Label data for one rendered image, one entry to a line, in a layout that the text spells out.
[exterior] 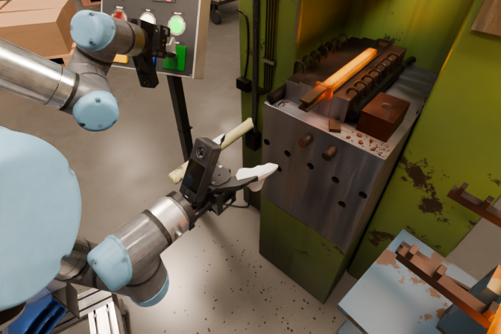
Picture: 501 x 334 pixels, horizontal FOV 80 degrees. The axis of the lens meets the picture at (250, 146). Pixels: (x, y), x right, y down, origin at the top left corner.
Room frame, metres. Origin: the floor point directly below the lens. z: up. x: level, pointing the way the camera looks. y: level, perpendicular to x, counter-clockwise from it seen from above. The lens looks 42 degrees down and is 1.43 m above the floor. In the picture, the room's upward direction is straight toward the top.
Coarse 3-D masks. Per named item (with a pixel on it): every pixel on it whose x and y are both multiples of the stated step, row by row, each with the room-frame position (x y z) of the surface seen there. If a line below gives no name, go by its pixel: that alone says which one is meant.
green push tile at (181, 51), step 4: (176, 48) 0.88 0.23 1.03; (180, 48) 0.88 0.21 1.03; (184, 48) 0.88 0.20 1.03; (176, 52) 0.88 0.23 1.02; (180, 52) 0.88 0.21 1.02; (184, 52) 0.87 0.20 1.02; (180, 56) 0.87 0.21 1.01; (184, 56) 0.87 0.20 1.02; (164, 60) 0.88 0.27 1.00; (168, 60) 0.87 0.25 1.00; (172, 60) 0.87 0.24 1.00; (176, 60) 0.87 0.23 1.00; (180, 60) 0.86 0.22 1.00; (184, 60) 0.86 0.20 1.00; (164, 64) 0.87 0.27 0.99; (168, 64) 0.87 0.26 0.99; (172, 64) 0.86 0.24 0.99; (176, 64) 0.86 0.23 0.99; (180, 64) 0.86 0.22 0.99; (184, 64) 0.86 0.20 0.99; (164, 68) 0.86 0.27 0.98; (168, 68) 0.86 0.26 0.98; (172, 68) 0.86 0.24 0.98; (176, 68) 0.86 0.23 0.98; (180, 68) 0.85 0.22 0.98; (184, 68) 0.85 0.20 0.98
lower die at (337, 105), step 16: (336, 48) 1.00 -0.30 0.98; (352, 48) 0.98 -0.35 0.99; (384, 48) 0.95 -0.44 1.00; (400, 48) 0.97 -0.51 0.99; (320, 64) 0.88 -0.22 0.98; (336, 64) 0.86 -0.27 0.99; (368, 64) 0.86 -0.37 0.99; (288, 80) 0.79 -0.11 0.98; (304, 80) 0.77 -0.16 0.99; (320, 80) 0.77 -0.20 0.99; (352, 80) 0.76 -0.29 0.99; (368, 80) 0.76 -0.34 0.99; (288, 96) 0.78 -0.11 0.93; (336, 96) 0.68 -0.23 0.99; (352, 96) 0.68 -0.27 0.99; (320, 112) 0.71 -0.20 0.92; (336, 112) 0.67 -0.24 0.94
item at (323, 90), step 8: (368, 48) 0.94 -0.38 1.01; (360, 56) 0.88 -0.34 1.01; (368, 56) 0.88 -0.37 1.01; (352, 64) 0.83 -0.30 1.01; (360, 64) 0.84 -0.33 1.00; (336, 72) 0.78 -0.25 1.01; (344, 72) 0.78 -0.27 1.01; (352, 72) 0.80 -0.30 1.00; (328, 80) 0.74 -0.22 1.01; (336, 80) 0.74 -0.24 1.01; (320, 88) 0.69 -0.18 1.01; (328, 88) 0.69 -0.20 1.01; (304, 96) 0.65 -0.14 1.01; (312, 96) 0.65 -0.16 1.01; (320, 96) 0.68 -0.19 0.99; (328, 96) 0.68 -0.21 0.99; (304, 104) 0.63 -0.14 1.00; (312, 104) 0.65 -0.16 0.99
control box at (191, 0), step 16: (112, 0) 1.01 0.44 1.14; (128, 0) 0.99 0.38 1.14; (144, 0) 0.98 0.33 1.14; (160, 0) 0.97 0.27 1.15; (176, 0) 0.96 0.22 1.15; (192, 0) 0.94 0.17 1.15; (208, 0) 0.99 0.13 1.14; (128, 16) 0.97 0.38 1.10; (160, 16) 0.95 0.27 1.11; (176, 16) 0.93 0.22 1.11; (192, 16) 0.92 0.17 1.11; (208, 16) 0.98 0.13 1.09; (192, 32) 0.90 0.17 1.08; (192, 48) 0.88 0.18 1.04; (112, 64) 0.91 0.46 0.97; (128, 64) 0.90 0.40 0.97; (160, 64) 0.87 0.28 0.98; (192, 64) 0.85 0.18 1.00
